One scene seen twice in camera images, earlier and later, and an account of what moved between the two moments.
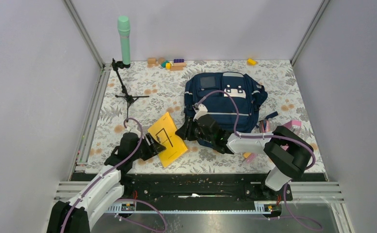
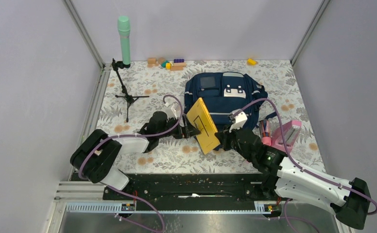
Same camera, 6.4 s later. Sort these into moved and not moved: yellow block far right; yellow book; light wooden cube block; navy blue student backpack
Moved: yellow book
Not moved: light wooden cube block; yellow block far right; navy blue student backpack
